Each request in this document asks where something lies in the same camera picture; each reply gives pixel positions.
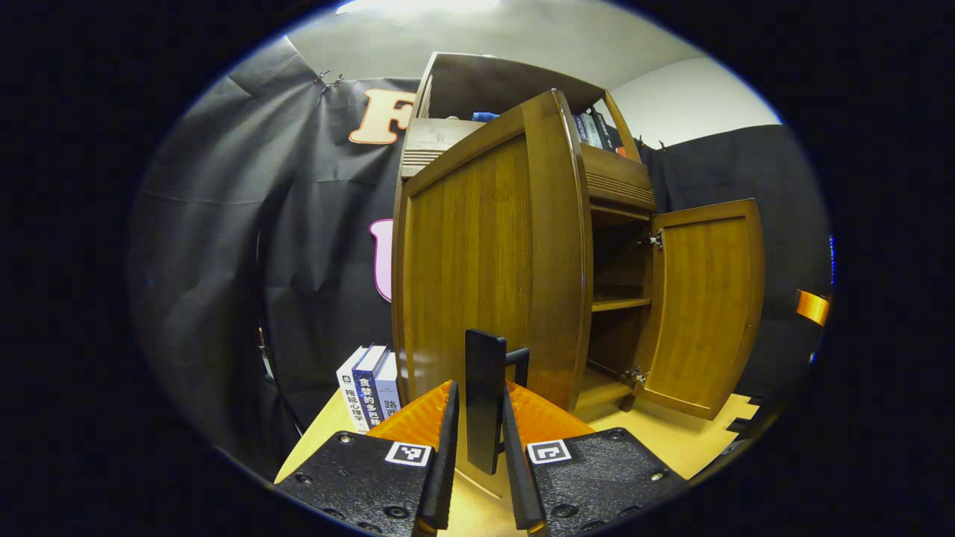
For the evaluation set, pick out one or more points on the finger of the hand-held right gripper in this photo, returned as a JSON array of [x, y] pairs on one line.
[[812, 307]]

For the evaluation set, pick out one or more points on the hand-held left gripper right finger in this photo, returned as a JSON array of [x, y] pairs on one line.
[[518, 477]]

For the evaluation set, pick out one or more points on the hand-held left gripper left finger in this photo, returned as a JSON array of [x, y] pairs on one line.
[[448, 462]]

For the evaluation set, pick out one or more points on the wooden shoe cabinet door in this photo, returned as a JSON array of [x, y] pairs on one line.
[[709, 298], [477, 246]]

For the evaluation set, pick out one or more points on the wooden double-door shoe cabinet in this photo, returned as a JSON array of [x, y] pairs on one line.
[[619, 179]]

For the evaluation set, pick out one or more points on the pale blue standing book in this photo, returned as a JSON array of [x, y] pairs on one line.
[[389, 388]]

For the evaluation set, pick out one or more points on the yellow wood-pattern puzzle mat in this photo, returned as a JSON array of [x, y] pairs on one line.
[[671, 440]]

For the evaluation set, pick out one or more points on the black shelf book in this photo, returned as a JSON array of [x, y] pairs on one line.
[[606, 133]]

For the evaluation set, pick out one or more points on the grey shelf book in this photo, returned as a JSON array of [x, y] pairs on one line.
[[592, 130]]

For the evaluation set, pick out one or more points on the dark blue shelf book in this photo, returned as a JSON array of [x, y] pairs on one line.
[[580, 127]]

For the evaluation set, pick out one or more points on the black backdrop cloth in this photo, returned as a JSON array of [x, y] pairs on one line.
[[224, 224]]

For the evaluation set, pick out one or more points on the folded blue cloth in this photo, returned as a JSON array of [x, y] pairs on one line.
[[485, 117]]

